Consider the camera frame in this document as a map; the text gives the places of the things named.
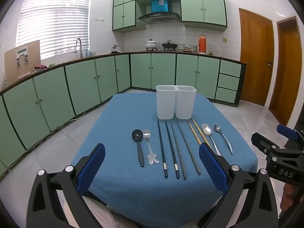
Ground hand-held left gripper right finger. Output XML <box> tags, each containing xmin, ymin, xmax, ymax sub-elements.
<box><xmin>198</xmin><ymin>142</ymin><xmax>279</xmax><ymax>228</ymax></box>

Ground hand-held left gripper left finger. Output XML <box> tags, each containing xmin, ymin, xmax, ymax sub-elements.
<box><xmin>26</xmin><ymin>143</ymin><xmax>106</xmax><ymax>228</ymax></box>

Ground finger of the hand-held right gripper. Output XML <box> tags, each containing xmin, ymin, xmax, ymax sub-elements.
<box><xmin>251</xmin><ymin>132</ymin><xmax>281</xmax><ymax>158</ymax></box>
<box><xmin>277</xmin><ymin>123</ymin><xmax>299</xmax><ymax>141</ymax></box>

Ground large silver spoon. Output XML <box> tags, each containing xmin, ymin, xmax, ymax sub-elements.
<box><xmin>202</xmin><ymin>123</ymin><xmax>222</xmax><ymax>157</ymax></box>

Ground small silver spoon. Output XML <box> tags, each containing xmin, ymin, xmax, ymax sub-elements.
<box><xmin>214</xmin><ymin>124</ymin><xmax>234</xmax><ymax>155</ymax></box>

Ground dark blue chopstick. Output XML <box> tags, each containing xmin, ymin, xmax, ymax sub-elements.
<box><xmin>165</xmin><ymin>121</ymin><xmax>180</xmax><ymax>178</ymax></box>
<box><xmin>157</xmin><ymin>120</ymin><xmax>169</xmax><ymax>178</ymax></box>

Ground black spoon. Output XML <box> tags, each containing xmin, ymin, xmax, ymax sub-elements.
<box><xmin>132</xmin><ymin>129</ymin><xmax>145</xmax><ymax>167</ymax></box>

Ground silver spoon with cartoon handle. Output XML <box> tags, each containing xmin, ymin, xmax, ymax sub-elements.
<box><xmin>142</xmin><ymin>129</ymin><xmax>160</xmax><ymax>165</ymax></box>

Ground white utensil holder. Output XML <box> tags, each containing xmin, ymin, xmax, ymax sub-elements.
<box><xmin>156</xmin><ymin>85</ymin><xmax>197</xmax><ymax>120</ymax></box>

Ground person's right hand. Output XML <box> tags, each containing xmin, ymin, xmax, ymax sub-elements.
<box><xmin>280</xmin><ymin>183</ymin><xmax>296</xmax><ymax>211</ymax></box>

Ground brown wooden door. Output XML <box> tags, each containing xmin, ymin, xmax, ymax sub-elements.
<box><xmin>268</xmin><ymin>16</ymin><xmax>302</xmax><ymax>126</ymax></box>
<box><xmin>239</xmin><ymin>8</ymin><xmax>275</xmax><ymax>106</ymax></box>

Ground green cabinet drawer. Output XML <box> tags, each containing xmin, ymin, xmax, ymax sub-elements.
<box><xmin>217</xmin><ymin>74</ymin><xmax>240</xmax><ymax>91</ymax></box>
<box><xmin>216</xmin><ymin>87</ymin><xmax>237</xmax><ymax>104</ymax></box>
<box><xmin>219</xmin><ymin>60</ymin><xmax>242</xmax><ymax>78</ymax></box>

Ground blue tablecloth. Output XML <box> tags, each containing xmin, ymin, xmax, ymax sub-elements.
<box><xmin>70</xmin><ymin>93</ymin><xmax>259</xmax><ymax>228</ymax></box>

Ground green base cabinets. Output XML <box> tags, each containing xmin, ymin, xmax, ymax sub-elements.
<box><xmin>0</xmin><ymin>52</ymin><xmax>247</xmax><ymax>176</ymax></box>

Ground metal faucet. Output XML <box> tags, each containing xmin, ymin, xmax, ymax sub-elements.
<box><xmin>74</xmin><ymin>37</ymin><xmax>83</xmax><ymax>59</ymax></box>

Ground orange thermos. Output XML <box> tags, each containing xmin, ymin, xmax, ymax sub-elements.
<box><xmin>199</xmin><ymin>34</ymin><xmax>207</xmax><ymax>54</ymax></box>

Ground cardboard box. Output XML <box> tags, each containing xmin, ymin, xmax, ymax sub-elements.
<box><xmin>4</xmin><ymin>40</ymin><xmax>41</xmax><ymax>84</ymax></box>

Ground black wok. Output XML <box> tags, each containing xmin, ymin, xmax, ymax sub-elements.
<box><xmin>162</xmin><ymin>40</ymin><xmax>178</xmax><ymax>51</ymax></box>

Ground white cooking pot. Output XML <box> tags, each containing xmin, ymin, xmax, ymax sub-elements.
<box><xmin>145</xmin><ymin>39</ymin><xmax>157</xmax><ymax>51</ymax></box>

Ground white window blinds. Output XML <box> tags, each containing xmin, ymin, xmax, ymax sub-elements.
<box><xmin>16</xmin><ymin>0</ymin><xmax>92</xmax><ymax>61</ymax></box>

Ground blue box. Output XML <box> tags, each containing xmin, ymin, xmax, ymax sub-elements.
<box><xmin>151</xmin><ymin>0</ymin><xmax>169</xmax><ymax>13</ymax></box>

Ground white floor cable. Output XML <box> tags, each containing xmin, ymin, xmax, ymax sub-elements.
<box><xmin>55</xmin><ymin>110</ymin><xmax>86</xmax><ymax>127</ymax></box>

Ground green wall cabinets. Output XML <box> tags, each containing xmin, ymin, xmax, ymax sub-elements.
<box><xmin>112</xmin><ymin>0</ymin><xmax>227</xmax><ymax>32</ymax></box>

